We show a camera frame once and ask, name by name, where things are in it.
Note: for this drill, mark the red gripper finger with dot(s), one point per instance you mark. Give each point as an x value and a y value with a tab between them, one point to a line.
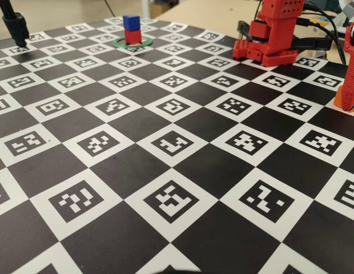
352	74

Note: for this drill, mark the red cube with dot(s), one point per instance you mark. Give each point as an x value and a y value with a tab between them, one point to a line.
132	37

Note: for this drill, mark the blue cube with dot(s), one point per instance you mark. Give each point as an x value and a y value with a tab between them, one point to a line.
131	23

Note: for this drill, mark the red robot base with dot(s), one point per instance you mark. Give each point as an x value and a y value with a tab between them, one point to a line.
251	52

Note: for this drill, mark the red robot arm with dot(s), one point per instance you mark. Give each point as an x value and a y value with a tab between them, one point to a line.
279	17

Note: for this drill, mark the orange cube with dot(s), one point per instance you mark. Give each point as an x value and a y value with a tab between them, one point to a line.
339	98

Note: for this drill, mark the black table clamp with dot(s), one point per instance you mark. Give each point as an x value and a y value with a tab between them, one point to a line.
311	43

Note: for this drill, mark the cardboard box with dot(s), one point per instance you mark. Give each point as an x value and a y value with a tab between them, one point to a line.
158	10

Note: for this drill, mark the white table leg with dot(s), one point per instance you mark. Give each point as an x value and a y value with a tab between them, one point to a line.
146	8

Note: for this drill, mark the black white marker mat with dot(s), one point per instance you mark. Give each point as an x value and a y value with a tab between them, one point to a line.
177	228

